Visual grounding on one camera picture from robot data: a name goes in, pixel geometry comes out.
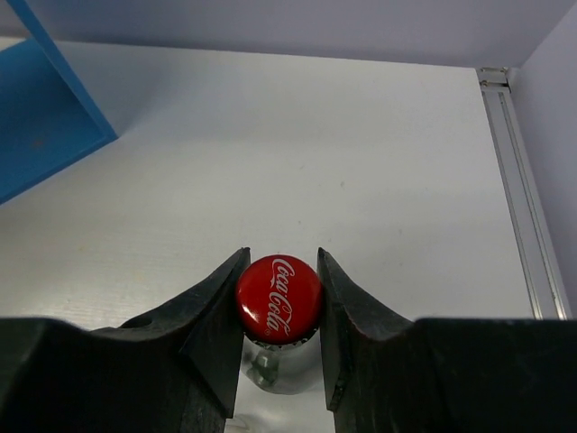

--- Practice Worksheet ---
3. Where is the blue and yellow shelf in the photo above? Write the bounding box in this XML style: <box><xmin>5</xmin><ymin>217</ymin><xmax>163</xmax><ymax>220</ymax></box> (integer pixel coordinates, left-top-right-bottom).
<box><xmin>1</xmin><ymin>1</ymin><xmax>118</xmax><ymax>202</ymax></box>

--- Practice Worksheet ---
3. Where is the aluminium table edge rail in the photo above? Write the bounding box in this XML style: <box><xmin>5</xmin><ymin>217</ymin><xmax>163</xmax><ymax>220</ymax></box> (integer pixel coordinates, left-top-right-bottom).
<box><xmin>476</xmin><ymin>67</ymin><xmax>573</xmax><ymax>320</ymax></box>

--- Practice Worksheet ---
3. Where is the cola bottle with red cap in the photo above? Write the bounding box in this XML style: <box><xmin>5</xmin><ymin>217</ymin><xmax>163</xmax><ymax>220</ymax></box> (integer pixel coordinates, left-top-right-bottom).
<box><xmin>235</xmin><ymin>254</ymin><xmax>324</xmax><ymax>395</ymax></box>

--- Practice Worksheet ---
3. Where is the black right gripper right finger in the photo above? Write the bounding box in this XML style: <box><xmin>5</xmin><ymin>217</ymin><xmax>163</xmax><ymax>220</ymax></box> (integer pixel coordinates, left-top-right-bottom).
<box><xmin>317</xmin><ymin>250</ymin><xmax>576</xmax><ymax>432</ymax></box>

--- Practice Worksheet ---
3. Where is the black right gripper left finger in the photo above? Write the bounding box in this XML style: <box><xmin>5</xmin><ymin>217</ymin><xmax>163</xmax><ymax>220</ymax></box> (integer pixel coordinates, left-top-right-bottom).
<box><xmin>1</xmin><ymin>248</ymin><xmax>251</xmax><ymax>432</ymax></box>

